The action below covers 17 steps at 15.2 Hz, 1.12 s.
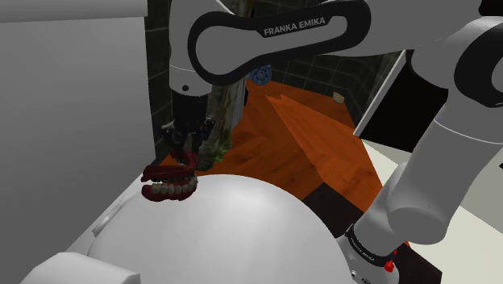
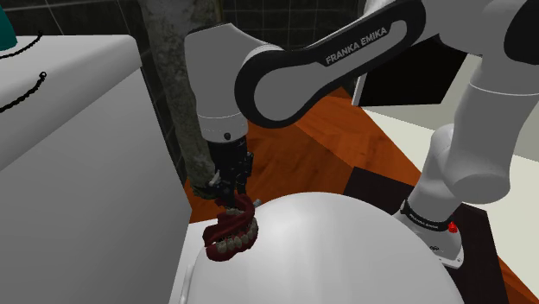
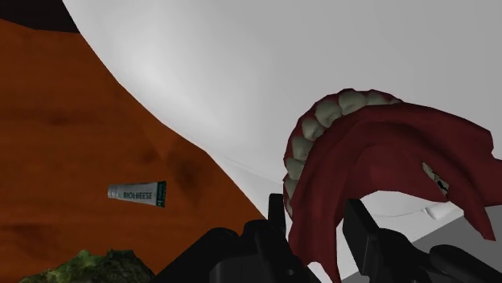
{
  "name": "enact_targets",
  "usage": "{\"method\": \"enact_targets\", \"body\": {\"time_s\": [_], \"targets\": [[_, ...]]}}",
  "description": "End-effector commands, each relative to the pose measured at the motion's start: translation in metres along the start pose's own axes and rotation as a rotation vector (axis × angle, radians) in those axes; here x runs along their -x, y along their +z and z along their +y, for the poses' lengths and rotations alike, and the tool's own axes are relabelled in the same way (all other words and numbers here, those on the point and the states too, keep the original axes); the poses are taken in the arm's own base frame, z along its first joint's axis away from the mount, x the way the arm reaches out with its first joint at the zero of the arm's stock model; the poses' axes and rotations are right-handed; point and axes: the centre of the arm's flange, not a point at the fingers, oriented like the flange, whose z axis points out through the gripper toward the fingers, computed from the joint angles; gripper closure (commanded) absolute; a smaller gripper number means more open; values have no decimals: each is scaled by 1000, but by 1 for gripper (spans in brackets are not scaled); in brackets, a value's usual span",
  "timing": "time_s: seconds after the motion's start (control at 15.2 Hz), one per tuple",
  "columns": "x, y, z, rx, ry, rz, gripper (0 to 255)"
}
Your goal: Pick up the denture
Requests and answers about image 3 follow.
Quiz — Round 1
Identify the white tube with green cap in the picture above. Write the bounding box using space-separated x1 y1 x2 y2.
107 180 168 208

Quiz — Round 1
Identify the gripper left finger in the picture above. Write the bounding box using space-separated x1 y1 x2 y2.
151 193 299 283

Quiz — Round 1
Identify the white toilet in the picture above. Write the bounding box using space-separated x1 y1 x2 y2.
61 0 502 283

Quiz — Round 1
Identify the green mossy rock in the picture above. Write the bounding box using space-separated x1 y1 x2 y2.
17 248 157 283

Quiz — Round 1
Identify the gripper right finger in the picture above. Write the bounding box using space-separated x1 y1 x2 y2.
342 198 502 283

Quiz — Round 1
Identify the red denture model with teeth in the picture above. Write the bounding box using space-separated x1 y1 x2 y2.
282 88 502 283

